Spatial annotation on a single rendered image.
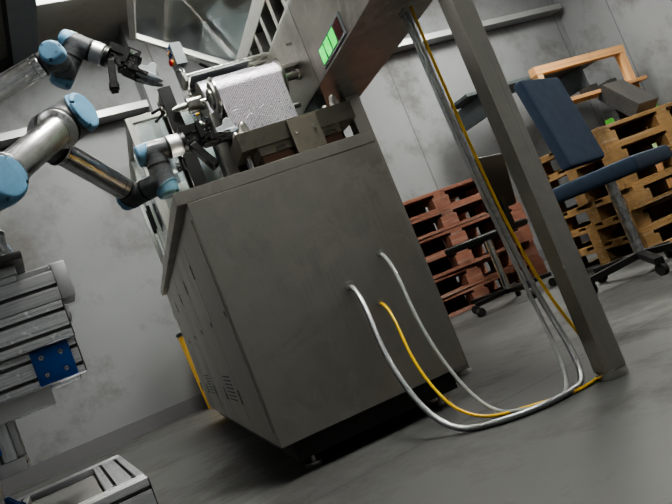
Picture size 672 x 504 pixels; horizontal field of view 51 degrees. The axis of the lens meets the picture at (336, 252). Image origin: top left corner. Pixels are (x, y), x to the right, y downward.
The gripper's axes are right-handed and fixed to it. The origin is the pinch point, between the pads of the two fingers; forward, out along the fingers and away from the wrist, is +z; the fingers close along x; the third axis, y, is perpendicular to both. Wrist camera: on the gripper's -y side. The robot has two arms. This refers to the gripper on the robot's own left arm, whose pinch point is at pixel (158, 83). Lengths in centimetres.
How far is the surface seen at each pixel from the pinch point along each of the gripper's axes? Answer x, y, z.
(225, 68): 22.6, 25.0, 18.2
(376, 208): -34, -26, 79
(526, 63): 425, 353, 306
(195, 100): 19.9, 6.9, 12.1
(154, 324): 366, -55, 21
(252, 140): -27.9, -17.3, 36.1
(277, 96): -8.3, 8.5, 39.6
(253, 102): -8.3, 3.0, 32.6
